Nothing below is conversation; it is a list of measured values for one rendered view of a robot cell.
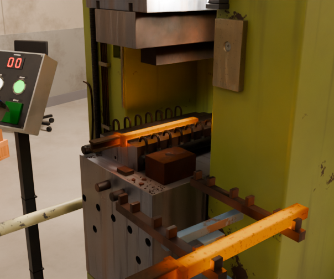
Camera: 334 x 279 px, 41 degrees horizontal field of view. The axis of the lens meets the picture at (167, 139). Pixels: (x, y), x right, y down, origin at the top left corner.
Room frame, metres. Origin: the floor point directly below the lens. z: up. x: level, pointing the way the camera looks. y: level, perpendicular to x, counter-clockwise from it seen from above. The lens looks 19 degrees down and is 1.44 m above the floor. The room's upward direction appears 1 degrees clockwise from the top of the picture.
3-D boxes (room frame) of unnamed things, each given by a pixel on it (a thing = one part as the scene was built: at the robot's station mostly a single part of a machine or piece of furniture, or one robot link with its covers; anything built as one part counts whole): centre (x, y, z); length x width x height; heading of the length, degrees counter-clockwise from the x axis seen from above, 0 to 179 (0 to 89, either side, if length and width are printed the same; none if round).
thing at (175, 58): (1.41, -0.06, 1.24); 0.30 x 0.07 x 0.06; 130
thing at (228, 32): (1.11, -0.15, 1.27); 0.09 x 0.02 x 0.17; 40
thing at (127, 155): (1.40, -0.01, 0.96); 0.42 x 0.20 x 0.09; 130
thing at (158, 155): (1.17, -0.01, 0.95); 0.12 x 0.09 x 0.07; 130
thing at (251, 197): (0.80, -0.08, 1.01); 0.23 x 0.06 x 0.02; 128
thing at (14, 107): (1.49, 0.54, 1.01); 0.07 x 0.05 x 0.07; 65
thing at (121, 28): (1.40, -0.01, 1.32); 0.42 x 0.20 x 0.10; 130
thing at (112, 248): (1.37, -0.05, 0.69); 0.56 x 0.38 x 0.45; 130
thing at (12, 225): (1.47, 0.44, 0.62); 0.44 x 0.05 x 0.05; 130
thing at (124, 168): (1.19, 0.12, 0.92); 0.04 x 0.03 x 0.01; 41
